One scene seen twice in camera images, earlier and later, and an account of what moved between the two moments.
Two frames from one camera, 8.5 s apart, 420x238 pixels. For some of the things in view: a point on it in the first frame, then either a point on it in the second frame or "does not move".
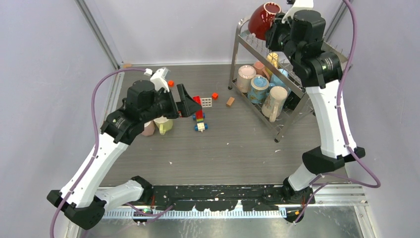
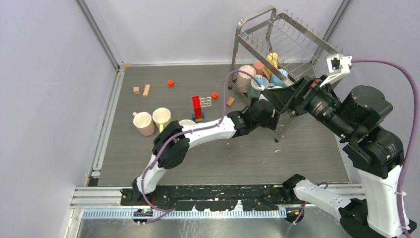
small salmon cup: x=260 y=69 does not move
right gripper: x=276 y=26 → x=280 y=97
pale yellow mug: x=163 y=124 does not move
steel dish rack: x=266 y=84 does not move
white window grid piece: x=206 y=102 does not move
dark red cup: x=261 y=18 → x=186 y=122
